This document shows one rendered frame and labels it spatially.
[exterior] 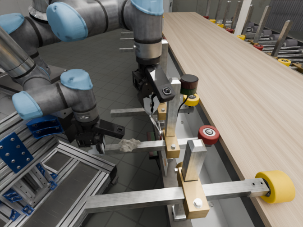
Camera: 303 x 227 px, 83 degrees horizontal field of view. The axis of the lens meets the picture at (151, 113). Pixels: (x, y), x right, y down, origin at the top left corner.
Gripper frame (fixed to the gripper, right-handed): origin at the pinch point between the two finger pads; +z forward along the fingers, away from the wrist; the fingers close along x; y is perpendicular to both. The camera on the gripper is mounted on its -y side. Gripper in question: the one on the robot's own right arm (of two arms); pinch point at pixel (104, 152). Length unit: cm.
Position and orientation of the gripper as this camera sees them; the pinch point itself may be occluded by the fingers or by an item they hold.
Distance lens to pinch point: 73.4
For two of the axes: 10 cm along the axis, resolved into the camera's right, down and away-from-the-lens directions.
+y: -9.9, 0.6, -0.8
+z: 0.0, 7.7, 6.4
